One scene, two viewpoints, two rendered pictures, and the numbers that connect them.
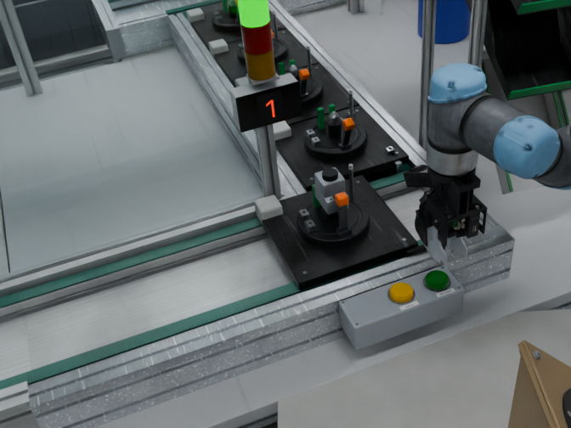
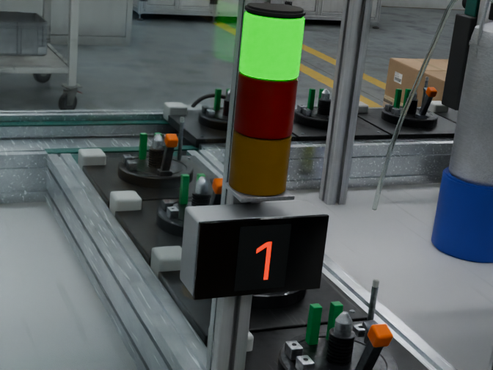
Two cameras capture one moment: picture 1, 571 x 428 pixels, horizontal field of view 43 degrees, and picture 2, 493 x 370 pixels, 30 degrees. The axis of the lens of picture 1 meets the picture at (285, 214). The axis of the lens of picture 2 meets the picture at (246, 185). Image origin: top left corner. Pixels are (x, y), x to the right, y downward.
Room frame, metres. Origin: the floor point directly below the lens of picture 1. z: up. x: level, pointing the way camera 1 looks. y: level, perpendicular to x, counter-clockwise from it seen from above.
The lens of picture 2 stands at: (0.41, 0.12, 1.52)
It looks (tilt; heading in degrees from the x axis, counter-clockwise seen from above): 19 degrees down; 353
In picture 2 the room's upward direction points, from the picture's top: 6 degrees clockwise
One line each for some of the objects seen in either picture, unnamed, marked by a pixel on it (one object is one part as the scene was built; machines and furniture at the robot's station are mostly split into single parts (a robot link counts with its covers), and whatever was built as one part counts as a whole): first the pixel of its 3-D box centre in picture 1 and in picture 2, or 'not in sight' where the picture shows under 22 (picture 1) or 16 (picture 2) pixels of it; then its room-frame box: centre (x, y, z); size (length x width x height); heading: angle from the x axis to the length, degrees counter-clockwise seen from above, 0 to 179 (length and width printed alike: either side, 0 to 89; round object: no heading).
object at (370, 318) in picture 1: (401, 306); not in sight; (0.87, -0.18, 0.93); 0.21 x 0.07 x 0.06; 107
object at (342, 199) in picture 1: (341, 210); not in sight; (1.02, -0.10, 1.04); 0.04 x 0.02 x 0.08; 17
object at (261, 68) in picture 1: (260, 61); (260, 159); (1.16, 0.01, 1.28); 0.05 x 0.05 x 0.05
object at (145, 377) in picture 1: (288, 323); not in sight; (0.87, 0.02, 0.91); 0.89 x 0.06 x 0.11; 107
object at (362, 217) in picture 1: (332, 220); not in sight; (1.06, -0.09, 0.98); 0.14 x 0.14 x 0.02
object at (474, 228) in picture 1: (452, 198); not in sight; (0.86, -0.26, 1.17); 0.09 x 0.08 x 0.12; 17
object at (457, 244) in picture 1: (455, 244); not in sight; (0.87, -0.27, 1.06); 0.06 x 0.03 x 0.09; 17
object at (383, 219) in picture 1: (333, 228); not in sight; (1.06, -0.09, 0.96); 0.24 x 0.24 x 0.02; 17
